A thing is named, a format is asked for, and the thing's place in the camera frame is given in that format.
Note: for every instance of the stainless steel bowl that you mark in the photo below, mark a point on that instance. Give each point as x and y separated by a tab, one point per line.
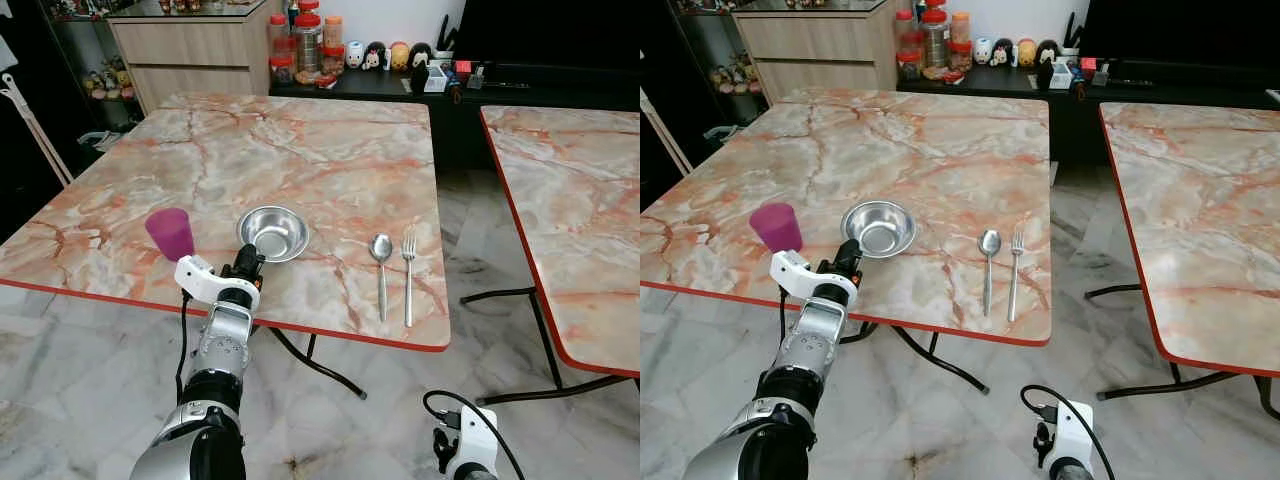
880	226
274	232

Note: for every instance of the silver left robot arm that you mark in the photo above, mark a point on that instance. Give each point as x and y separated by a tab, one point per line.
810	350
215	370

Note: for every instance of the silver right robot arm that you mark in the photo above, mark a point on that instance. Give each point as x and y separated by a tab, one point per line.
1072	472
472	475

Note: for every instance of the magenta plastic cup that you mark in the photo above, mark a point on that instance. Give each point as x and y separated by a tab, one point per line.
170	235
777	228

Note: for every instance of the stainless steel spoon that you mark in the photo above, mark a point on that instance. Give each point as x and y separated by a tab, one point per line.
381	248
989	243

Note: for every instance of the black metal table legs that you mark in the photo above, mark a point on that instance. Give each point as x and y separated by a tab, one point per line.
1180	378
320	368
545	345
940	365

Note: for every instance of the stainless steel fork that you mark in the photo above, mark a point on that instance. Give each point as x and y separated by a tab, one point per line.
1015	280
408	280

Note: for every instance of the small jar red lid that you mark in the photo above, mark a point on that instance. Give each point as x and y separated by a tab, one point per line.
283	70
908	66
333	60
961	57

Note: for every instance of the large clear jar red lid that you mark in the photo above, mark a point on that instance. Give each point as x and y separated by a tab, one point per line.
935	45
308	48

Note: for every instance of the white folded rack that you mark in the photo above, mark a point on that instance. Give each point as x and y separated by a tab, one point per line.
665	130
35	130

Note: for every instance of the white blue plush toy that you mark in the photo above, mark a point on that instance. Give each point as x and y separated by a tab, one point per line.
983	52
354	56

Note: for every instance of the tall clear jar red lid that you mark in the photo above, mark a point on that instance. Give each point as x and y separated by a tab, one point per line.
906	33
280	35

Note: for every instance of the black white plush toy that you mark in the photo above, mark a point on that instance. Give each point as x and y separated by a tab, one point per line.
375	56
1005	54

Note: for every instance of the black glass display shelf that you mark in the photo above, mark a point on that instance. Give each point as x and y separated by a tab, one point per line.
705	60
85	60

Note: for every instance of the orange snack jar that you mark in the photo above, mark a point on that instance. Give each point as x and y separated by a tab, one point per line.
960	28
333	30

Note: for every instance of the yellow plush toy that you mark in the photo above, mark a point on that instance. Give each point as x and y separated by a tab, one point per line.
399	54
1027	52

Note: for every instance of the small white box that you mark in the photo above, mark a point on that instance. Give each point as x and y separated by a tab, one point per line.
435	80
1055	77

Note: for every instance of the black television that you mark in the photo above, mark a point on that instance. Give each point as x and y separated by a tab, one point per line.
1180	30
550	30

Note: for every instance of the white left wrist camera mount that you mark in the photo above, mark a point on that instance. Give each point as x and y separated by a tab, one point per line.
200	280
795	272

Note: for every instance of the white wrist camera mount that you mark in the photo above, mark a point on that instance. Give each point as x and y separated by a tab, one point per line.
1070	432
795	272
200	280
475	435

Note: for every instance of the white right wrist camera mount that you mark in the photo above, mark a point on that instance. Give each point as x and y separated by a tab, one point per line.
475	435
1070	432

